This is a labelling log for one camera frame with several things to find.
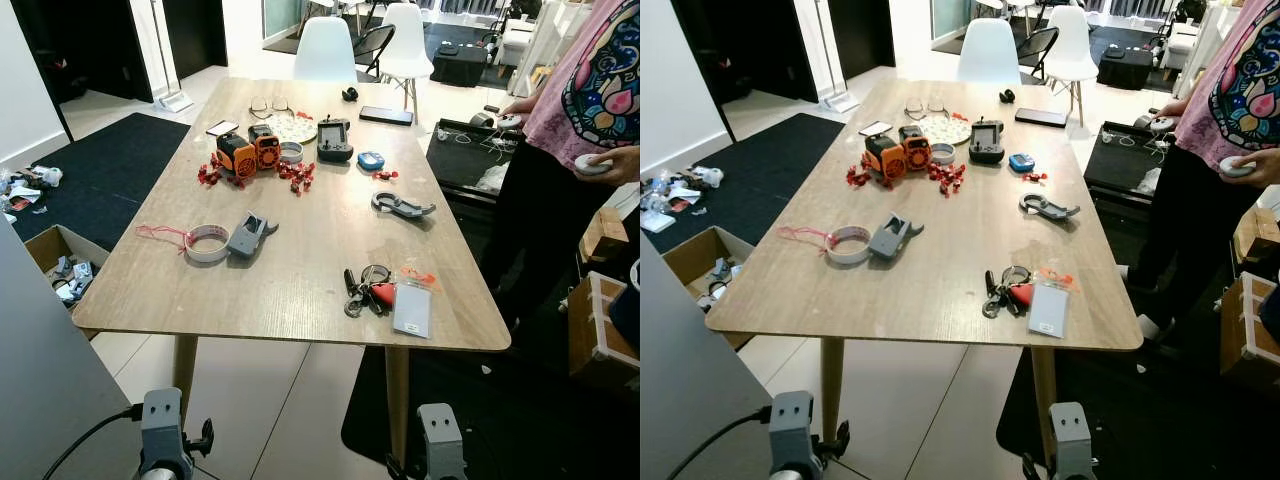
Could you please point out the orange device with round grille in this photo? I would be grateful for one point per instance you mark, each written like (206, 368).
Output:
(915, 150)
(266, 149)

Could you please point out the open black case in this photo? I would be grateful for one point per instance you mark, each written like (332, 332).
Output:
(1115, 160)
(460, 160)

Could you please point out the orange black boxy device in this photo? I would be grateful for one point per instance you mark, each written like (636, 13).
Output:
(236, 156)
(884, 158)

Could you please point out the white hand controller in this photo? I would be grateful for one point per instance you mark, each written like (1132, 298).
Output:
(590, 164)
(1233, 167)
(1161, 124)
(509, 122)

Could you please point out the grey flat board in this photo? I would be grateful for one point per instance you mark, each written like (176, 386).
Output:
(690, 390)
(50, 380)

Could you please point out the small blue device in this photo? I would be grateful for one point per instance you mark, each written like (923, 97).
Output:
(371, 161)
(1021, 162)

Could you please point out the eyeglasses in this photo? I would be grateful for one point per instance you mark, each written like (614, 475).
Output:
(270, 108)
(925, 108)

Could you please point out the white clutter pile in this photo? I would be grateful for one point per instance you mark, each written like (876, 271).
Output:
(680, 195)
(25, 190)

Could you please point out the light wooden table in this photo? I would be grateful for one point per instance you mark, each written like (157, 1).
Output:
(300, 240)
(940, 240)

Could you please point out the grey plastic tape dispenser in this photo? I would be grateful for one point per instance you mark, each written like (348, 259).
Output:
(890, 238)
(246, 237)

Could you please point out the small brown box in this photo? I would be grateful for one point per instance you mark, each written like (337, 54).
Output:
(603, 238)
(1255, 235)

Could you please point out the key bunch with red tag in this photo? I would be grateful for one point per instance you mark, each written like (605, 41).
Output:
(368, 290)
(1005, 290)

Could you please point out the pile of red clips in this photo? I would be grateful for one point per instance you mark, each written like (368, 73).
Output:
(946, 179)
(210, 174)
(858, 176)
(297, 177)

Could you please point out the open cardboard box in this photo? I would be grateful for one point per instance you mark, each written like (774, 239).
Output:
(50, 250)
(700, 255)

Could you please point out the white smartphone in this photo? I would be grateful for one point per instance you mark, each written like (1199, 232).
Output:
(222, 128)
(875, 129)

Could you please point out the person's right hand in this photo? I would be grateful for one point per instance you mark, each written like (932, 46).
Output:
(1175, 108)
(520, 106)

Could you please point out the black folding chair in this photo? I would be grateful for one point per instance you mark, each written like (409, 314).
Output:
(372, 45)
(1036, 48)

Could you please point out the dark blue rug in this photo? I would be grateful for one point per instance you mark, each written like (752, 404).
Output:
(760, 175)
(100, 175)

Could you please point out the white patterned round plate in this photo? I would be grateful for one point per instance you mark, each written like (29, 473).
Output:
(948, 129)
(298, 128)

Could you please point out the person's right forearm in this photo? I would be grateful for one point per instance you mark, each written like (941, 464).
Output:
(535, 92)
(1185, 95)

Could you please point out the few small red clips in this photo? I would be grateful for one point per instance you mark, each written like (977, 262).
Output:
(385, 175)
(1034, 177)

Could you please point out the taped cardboard box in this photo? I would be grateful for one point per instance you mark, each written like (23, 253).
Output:
(1250, 340)
(595, 340)

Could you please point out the white floor stand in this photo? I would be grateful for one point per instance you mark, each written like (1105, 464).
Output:
(836, 98)
(172, 98)

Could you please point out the person's left hand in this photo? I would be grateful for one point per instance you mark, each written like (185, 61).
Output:
(625, 167)
(1266, 168)

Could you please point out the black handheld console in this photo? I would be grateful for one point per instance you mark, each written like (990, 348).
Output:
(986, 142)
(334, 140)

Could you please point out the black low table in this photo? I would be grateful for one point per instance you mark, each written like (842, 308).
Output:
(458, 68)
(1123, 70)

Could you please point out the small white tape roll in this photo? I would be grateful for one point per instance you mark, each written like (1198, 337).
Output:
(942, 154)
(291, 153)

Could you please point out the white plastic chair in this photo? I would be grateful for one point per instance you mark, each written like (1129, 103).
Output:
(1070, 42)
(988, 52)
(325, 50)
(407, 40)

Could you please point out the person in pink patterned shirt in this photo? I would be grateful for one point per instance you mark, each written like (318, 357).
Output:
(1230, 100)
(590, 90)

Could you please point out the black floor mat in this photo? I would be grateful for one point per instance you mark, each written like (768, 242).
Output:
(480, 420)
(1160, 420)

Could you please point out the flat black phone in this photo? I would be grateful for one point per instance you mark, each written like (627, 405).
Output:
(1040, 117)
(386, 116)

